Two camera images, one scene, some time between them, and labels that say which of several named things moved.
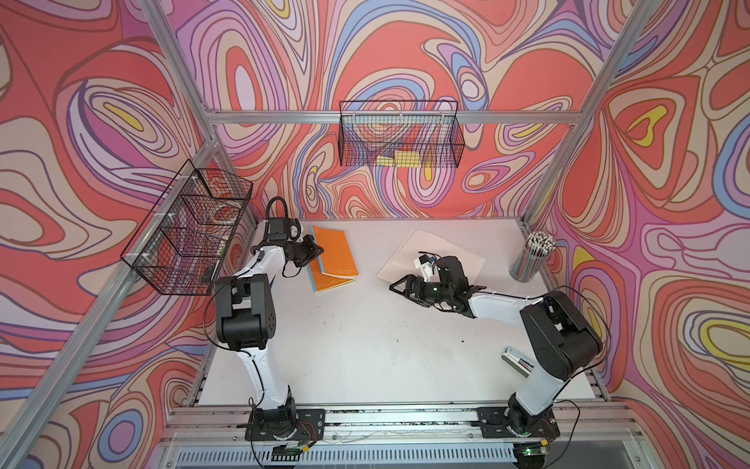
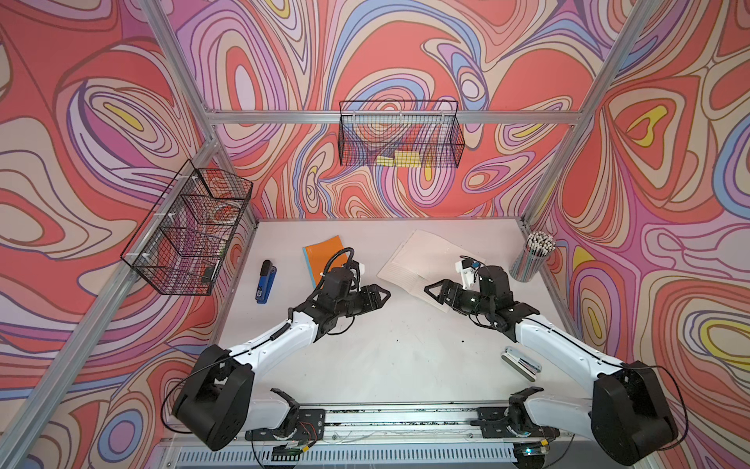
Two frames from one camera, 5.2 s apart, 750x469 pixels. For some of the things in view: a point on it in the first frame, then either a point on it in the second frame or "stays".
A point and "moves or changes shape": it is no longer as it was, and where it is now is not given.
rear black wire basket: x=399 y=133 stays
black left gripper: x=312 y=249 to x=373 y=297
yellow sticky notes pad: x=401 y=159 stays
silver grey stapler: x=518 y=362 stays
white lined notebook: x=402 y=264 stays
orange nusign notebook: x=337 y=260 moves or changes shape
